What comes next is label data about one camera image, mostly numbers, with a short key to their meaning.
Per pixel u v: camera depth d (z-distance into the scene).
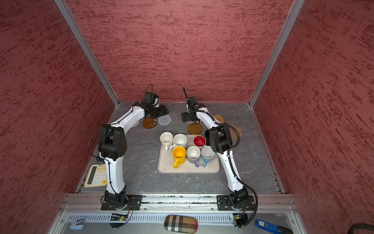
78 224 0.67
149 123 1.06
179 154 0.90
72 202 0.76
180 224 0.66
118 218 0.72
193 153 0.91
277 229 0.64
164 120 1.10
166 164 0.87
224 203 0.74
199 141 0.94
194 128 1.02
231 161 0.64
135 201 0.74
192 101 0.87
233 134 0.56
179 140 0.94
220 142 0.64
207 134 0.92
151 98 0.80
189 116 0.92
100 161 0.86
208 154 0.89
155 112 0.85
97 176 0.81
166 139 0.94
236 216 0.72
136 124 0.67
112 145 0.55
